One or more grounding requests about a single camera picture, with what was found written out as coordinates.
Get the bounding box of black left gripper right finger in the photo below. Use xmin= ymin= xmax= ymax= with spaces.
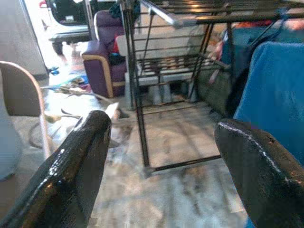
xmin=214 ymin=118 xmax=304 ymax=228

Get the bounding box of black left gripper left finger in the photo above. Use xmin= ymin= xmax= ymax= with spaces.
xmin=0 ymin=110 xmax=112 ymax=228

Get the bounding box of blue cloth garment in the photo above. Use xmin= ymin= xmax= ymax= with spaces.
xmin=232 ymin=41 xmax=304 ymax=167

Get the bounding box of light blue cushion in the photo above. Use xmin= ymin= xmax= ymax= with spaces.
xmin=0 ymin=68 xmax=24 ymax=181

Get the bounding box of grey white folding chair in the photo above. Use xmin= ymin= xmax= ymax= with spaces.
xmin=0 ymin=60 xmax=52 ymax=167

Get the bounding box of colourful clothes heap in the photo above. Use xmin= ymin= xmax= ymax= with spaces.
xmin=46 ymin=70 xmax=93 ymax=93

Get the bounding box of grey green sofa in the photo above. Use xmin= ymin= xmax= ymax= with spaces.
xmin=196 ymin=67 xmax=235 ymax=116

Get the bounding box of black metal drying rack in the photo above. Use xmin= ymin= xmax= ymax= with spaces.
xmin=118 ymin=0 xmax=304 ymax=173

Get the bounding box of purple armchair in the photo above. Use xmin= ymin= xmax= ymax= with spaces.
xmin=82 ymin=9 xmax=130 ymax=98

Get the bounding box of white plastic stool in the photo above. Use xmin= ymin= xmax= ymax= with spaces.
xmin=124 ymin=70 xmax=195 ymax=107

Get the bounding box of blue hard suitcase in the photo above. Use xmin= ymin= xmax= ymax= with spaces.
xmin=223 ymin=23 xmax=304 ymax=60

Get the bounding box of parked white car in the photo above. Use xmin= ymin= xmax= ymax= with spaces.
xmin=38 ymin=0 xmax=93 ymax=56

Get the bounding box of dark teal clothing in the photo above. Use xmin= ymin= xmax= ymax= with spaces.
xmin=110 ymin=0 xmax=141 ymax=21

